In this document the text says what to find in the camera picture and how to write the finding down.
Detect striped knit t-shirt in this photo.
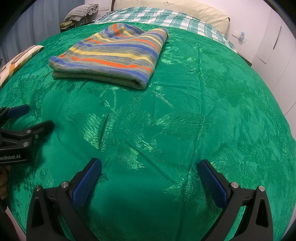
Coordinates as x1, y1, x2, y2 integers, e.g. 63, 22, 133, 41
49, 23, 169, 90

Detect grey clothes pile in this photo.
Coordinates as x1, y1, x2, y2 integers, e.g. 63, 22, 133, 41
63, 4, 99, 22

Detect patterned cream pillow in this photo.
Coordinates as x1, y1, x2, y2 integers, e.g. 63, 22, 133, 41
1, 45, 44, 88

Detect blue grey curtain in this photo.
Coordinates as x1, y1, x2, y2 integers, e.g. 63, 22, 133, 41
1, 1, 85, 65

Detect green bedspread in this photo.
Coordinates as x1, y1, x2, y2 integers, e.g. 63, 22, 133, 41
1, 24, 295, 240

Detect white wardrobe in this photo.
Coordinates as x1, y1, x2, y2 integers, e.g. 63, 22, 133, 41
250, 6, 296, 117

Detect green checkered sheet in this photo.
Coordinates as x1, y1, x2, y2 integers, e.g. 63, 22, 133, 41
94, 6, 237, 52

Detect cream headboard cushion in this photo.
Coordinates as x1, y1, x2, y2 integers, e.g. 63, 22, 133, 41
111, 0, 230, 35

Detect wall socket with blue plug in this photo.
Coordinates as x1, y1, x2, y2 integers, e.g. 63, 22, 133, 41
232, 30, 247, 44

